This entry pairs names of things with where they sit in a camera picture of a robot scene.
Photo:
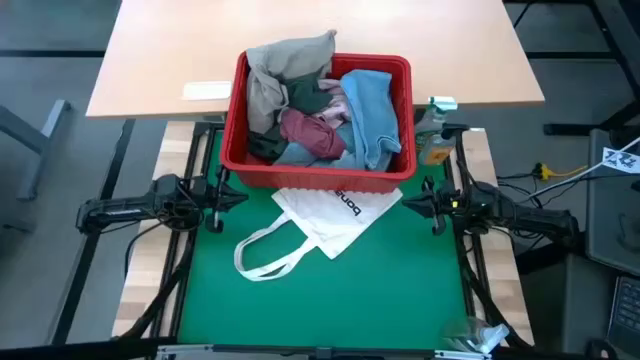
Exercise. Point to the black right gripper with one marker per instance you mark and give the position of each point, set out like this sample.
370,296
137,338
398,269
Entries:
450,197

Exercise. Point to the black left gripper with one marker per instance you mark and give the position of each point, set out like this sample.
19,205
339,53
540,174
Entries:
207,192

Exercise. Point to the white printed tote bag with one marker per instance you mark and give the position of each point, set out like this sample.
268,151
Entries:
325,215

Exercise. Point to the light blue towel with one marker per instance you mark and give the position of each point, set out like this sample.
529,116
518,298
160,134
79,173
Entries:
372,110

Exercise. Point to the dark green garment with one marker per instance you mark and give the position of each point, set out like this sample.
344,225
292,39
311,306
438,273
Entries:
305,95

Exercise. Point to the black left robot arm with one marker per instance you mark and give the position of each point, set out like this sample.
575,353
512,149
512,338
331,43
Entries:
125,205

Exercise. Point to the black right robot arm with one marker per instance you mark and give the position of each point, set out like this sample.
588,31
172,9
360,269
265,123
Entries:
540,217

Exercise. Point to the red plastic laundry basket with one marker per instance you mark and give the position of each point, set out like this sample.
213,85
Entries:
320,180

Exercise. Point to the pump bottle with orange liquid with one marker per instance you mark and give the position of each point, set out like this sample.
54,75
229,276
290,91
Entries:
436,150

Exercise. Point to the spray bottle with white trigger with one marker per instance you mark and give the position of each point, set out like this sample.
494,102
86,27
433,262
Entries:
430,120

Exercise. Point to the maroon garment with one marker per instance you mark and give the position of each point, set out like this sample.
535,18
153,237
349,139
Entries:
312,132

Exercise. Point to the white paper label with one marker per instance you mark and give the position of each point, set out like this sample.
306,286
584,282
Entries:
206,90

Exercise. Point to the green table mat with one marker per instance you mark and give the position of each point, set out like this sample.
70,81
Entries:
350,300

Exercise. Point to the pale pink garment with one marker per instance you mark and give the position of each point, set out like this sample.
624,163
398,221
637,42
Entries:
337,107

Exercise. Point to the grey beige garment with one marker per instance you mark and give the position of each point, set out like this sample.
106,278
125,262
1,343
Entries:
280,65

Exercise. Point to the clear plastic spray bottle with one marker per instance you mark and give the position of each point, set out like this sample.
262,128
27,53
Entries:
475,335

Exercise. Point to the silver aluminium bar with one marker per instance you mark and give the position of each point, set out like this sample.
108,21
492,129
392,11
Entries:
200,351

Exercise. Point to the light wooden desk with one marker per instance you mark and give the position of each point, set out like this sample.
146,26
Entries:
150,50

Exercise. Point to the grey plastic cabinet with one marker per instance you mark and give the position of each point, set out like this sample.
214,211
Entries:
610,225

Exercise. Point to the grey metal desk leg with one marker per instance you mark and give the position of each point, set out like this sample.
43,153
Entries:
45,135

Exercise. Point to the white printed tag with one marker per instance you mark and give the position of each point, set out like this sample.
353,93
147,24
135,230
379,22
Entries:
620,161

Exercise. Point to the black keyboard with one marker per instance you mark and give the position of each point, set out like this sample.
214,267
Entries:
627,310

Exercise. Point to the black metal table frame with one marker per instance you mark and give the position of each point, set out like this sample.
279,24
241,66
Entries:
187,162

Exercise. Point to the black metal desk frame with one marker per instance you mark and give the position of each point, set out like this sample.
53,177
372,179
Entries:
615,40

